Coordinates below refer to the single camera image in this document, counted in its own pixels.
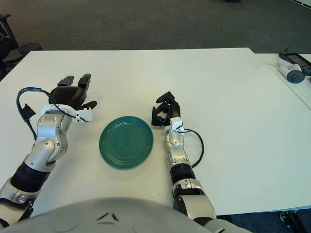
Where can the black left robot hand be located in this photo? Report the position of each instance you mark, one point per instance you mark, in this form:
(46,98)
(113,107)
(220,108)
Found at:
(68,95)

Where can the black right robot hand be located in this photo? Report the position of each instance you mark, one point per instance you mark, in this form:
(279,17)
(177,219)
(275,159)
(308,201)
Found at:
(175,110)

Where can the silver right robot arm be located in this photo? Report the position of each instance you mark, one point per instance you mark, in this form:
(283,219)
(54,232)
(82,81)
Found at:
(175,139)

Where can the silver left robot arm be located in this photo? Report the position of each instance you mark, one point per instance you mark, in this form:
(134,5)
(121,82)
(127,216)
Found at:
(48,131)

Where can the green round plate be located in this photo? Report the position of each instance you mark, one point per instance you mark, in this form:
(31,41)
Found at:
(126,143)

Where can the black office chair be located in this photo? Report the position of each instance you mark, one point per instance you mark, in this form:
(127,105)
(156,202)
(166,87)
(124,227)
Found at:
(7,48)

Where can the white grey VR controller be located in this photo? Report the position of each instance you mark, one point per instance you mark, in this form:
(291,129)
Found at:
(295,76)

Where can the silver robot torso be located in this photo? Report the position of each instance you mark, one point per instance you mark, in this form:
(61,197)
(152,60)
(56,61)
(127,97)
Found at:
(97,218)

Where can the black handheld device with screen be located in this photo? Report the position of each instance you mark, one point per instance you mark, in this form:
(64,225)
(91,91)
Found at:
(295,58)

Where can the dark grey controller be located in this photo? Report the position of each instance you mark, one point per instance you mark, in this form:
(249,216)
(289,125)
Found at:
(307,71)

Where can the black wheeled table base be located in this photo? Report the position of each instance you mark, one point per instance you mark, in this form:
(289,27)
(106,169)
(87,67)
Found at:
(291,222)

